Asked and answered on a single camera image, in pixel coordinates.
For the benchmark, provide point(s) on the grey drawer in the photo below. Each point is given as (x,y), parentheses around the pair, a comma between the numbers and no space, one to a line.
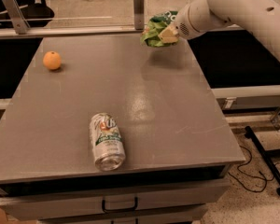
(168,215)
(82,203)

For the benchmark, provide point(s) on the metal bracket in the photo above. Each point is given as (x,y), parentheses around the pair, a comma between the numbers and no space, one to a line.
(19,23)
(138,14)

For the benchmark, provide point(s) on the black stand leg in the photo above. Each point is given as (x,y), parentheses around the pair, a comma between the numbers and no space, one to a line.
(267,155)

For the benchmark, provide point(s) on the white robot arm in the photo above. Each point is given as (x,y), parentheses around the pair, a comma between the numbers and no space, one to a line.
(261,18)

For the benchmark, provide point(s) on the green rice chip bag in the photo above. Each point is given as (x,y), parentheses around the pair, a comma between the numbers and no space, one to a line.
(154,26)

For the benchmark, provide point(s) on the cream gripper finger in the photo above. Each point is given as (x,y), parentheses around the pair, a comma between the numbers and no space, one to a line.
(169,35)

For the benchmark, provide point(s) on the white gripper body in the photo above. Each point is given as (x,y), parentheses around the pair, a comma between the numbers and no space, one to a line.
(184,24)

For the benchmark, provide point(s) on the orange fruit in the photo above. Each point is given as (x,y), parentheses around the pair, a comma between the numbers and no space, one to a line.
(52,60)

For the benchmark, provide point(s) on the left metal bracket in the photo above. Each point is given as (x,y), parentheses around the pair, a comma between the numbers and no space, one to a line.
(19,23)

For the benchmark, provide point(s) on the black drawer handle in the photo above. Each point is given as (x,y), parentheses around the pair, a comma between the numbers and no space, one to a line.
(117,207)

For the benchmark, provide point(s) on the black office chair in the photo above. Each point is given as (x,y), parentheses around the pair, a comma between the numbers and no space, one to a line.
(21,3)

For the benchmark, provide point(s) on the middle metal bracket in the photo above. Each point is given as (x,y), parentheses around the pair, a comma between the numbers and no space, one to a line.
(138,14)

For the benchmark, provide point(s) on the grey lower drawer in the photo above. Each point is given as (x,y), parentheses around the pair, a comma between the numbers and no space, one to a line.
(168,215)

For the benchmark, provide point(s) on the silver soda can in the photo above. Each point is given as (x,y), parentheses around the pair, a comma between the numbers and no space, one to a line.
(106,142)

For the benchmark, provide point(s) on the grey top drawer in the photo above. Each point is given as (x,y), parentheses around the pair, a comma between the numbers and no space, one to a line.
(82,203)

